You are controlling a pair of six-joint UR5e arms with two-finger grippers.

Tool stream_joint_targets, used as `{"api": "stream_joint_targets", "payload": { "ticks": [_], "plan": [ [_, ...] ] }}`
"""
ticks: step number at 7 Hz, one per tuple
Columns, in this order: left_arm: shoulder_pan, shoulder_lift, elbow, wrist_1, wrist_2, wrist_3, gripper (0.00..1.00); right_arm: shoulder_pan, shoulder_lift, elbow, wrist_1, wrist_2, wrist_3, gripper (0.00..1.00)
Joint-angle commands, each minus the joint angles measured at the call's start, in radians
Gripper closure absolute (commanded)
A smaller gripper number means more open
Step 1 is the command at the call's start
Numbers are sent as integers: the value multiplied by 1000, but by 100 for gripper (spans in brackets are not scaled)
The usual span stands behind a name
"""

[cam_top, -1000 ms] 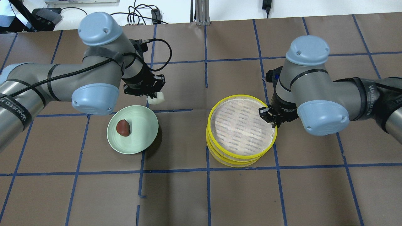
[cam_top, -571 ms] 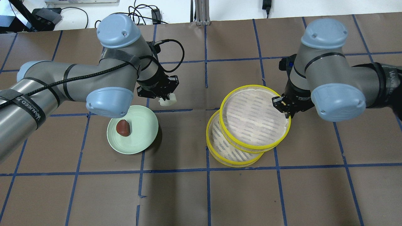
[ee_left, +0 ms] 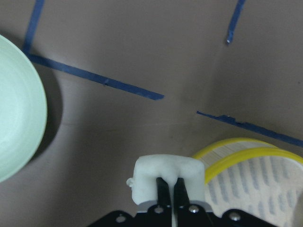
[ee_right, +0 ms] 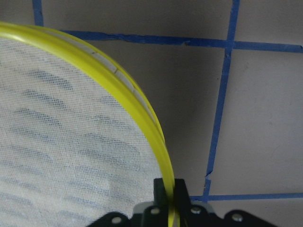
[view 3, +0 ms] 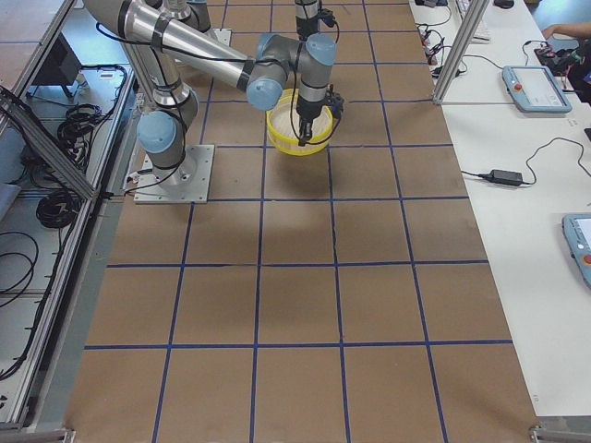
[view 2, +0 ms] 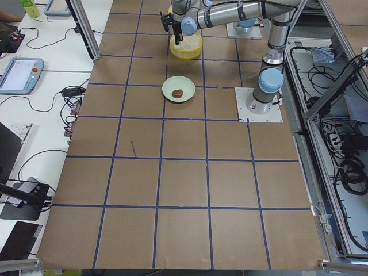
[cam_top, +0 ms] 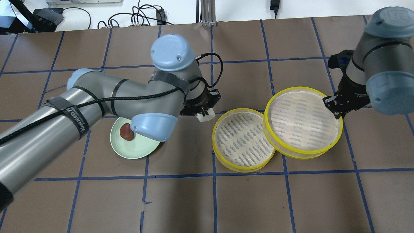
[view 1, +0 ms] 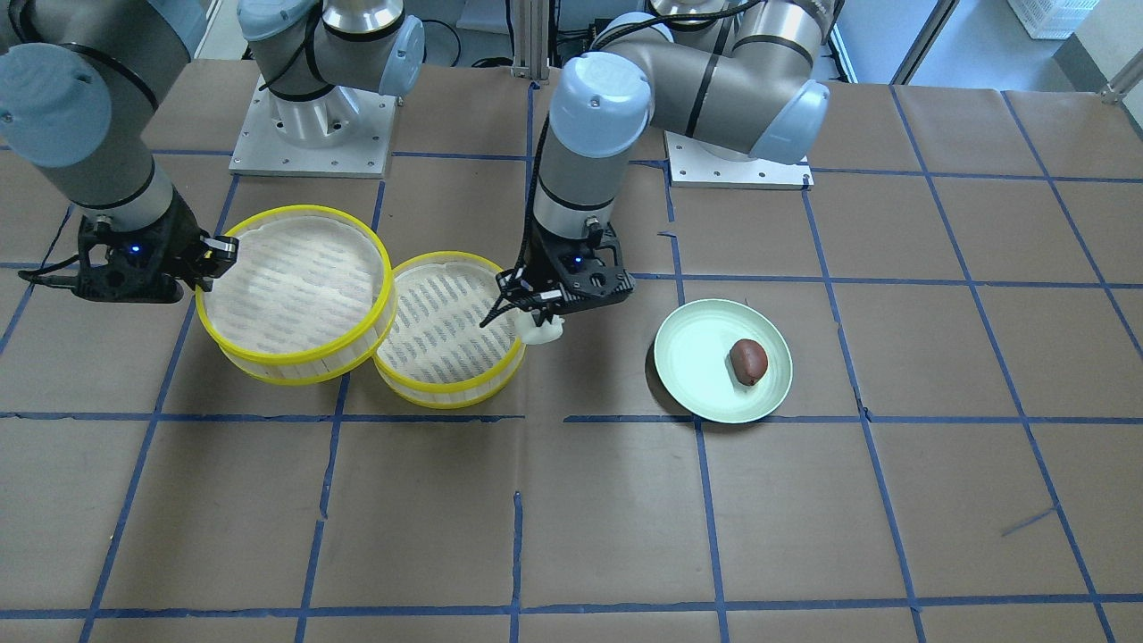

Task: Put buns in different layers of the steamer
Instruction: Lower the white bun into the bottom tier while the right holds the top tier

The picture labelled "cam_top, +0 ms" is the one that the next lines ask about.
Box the white steamed bun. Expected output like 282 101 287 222
196 108 216 122

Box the black camera stand base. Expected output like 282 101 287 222
0 0 64 35

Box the mint green plate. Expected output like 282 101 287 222
110 117 161 159

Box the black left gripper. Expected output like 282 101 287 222
180 89 221 116

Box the yellow rimmed steamer layer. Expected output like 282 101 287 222
212 108 276 173
263 86 343 160

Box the black cable bundle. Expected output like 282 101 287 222
97 0 173 29

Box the black power adapter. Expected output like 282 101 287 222
270 0 280 17

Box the brown bun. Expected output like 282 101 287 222
119 123 134 141

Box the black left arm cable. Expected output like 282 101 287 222
0 52 223 146

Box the aluminium frame post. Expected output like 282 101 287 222
200 0 217 27

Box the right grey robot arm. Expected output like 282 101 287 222
323 6 414 119

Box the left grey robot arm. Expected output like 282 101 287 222
0 34 221 211

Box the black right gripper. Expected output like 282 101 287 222
323 49 370 119

